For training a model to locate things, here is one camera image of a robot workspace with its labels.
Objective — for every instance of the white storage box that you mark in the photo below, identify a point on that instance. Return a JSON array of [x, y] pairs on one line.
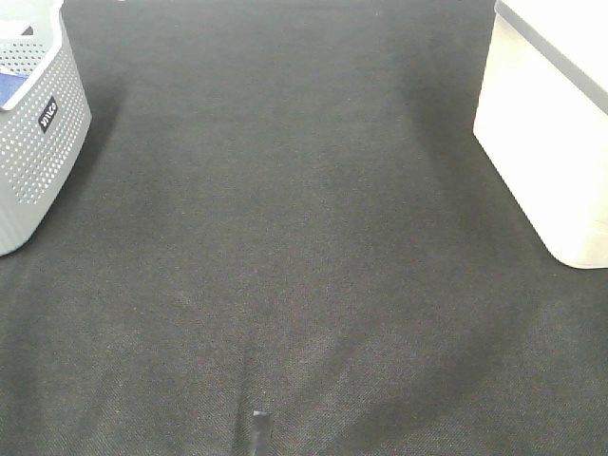
[[542, 120]]

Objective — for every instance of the grey tape strip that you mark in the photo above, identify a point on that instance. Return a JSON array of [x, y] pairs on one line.
[[262, 433]]

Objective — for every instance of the blue cloth in basket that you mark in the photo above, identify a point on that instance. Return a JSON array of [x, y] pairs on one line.
[[11, 83]]

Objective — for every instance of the black table cloth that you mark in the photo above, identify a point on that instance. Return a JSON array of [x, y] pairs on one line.
[[280, 206]]

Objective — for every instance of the grey perforated laundry basket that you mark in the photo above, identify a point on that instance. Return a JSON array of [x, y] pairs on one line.
[[41, 138]]

